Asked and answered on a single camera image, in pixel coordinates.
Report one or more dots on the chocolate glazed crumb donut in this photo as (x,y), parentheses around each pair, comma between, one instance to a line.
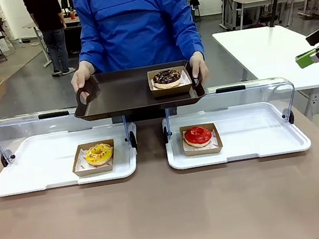
(166,77)

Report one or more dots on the dark brown serving tray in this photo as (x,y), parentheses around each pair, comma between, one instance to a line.
(122,95)

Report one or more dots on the person's right forearm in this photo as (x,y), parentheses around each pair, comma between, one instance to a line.
(87,55)

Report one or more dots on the person's left forearm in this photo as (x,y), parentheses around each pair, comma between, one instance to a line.
(191,42)

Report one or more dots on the red glazed donut in box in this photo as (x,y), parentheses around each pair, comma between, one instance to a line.
(203,150)

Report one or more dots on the person in blue jacket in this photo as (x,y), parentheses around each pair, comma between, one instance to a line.
(136,23)

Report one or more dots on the yellow glazed sprinkle donut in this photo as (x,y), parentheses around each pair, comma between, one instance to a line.
(98,155)

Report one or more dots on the yellow glazed donut in box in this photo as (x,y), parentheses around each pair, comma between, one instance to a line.
(78,172)

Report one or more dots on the person in black shirt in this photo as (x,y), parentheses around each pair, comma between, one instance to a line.
(49,21)

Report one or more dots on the person's left hand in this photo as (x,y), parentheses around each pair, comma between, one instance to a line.
(202,68)

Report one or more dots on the person's right hand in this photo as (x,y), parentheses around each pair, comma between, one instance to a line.
(81,75)

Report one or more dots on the white side table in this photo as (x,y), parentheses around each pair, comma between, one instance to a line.
(257,50)

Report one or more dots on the clear display lid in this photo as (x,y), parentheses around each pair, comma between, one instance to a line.
(28,127)
(249,94)

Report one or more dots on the white display tray base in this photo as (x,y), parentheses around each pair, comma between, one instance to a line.
(254,129)
(33,162)

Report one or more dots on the white printed paper liner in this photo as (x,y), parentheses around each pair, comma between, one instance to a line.
(217,143)
(80,166)

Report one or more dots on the red cup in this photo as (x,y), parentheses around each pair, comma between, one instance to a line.
(73,16)

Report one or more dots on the grey desk with leg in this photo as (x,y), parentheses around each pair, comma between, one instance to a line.
(33,25)

